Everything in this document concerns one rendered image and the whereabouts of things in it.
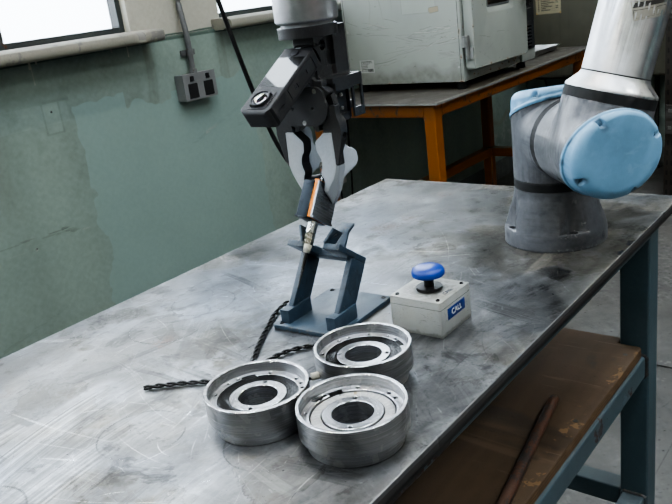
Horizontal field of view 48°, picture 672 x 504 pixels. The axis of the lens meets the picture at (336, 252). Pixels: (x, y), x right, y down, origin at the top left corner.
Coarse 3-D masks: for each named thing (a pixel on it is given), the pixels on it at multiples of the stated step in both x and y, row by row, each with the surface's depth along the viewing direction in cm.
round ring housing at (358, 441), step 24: (336, 384) 75; (360, 384) 75; (384, 384) 74; (312, 408) 72; (336, 408) 72; (360, 408) 73; (408, 408) 69; (312, 432) 67; (336, 432) 66; (360, 432) 65; (384, 432) 66; (336, 456) 66; (360, 456) 66; (384, 456) 68
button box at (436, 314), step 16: (400, 288) 93; (416, 288) 92; (432, 288) 91; (448, 288) 91; (464, 288) 92; (400, 304) 91; (416, 304) 89; (432, 304) 88; (448, 304) 89; (464, 304) 92; (400, 320) 92; (416, 320) 90; (432, 320) 89; (448, 320) 89; (464, 320) 92; (432, 336) 90
